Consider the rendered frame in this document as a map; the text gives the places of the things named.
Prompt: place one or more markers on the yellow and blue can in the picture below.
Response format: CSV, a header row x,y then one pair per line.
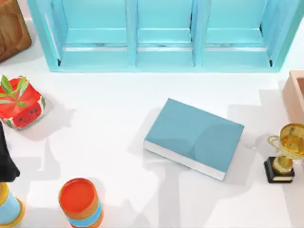
x,y
9,206

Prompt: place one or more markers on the gold trophy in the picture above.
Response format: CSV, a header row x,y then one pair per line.
x,y
288,145

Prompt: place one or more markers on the wooden cupboard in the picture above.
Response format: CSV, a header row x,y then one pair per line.
x,y
10,31

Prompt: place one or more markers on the salmon-coloured box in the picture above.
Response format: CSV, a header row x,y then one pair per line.
x,y
293,99

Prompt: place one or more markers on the light blue rack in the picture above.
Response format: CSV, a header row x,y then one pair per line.
x,y
164,35

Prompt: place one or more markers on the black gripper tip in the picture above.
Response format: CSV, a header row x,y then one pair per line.
x,y
6,159

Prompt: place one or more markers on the orange and blue can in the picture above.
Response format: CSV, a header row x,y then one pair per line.
x,y
82,202

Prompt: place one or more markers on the watermelon plant pot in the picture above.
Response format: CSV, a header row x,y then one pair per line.
x,y
22,109

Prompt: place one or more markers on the teal book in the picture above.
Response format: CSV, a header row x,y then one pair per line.
x,y
190,135

